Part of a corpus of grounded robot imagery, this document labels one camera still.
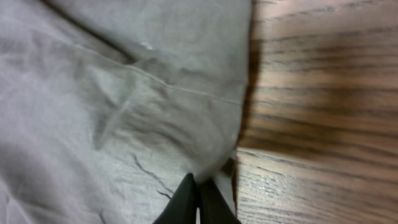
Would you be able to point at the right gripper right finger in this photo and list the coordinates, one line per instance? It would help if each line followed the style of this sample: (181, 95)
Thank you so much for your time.
(212, 206)

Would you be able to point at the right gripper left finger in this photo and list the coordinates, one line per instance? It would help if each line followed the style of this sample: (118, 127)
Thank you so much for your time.
(182, 207)

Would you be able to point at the grey shorts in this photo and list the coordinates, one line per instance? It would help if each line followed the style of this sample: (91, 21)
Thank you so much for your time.
(107, 105)

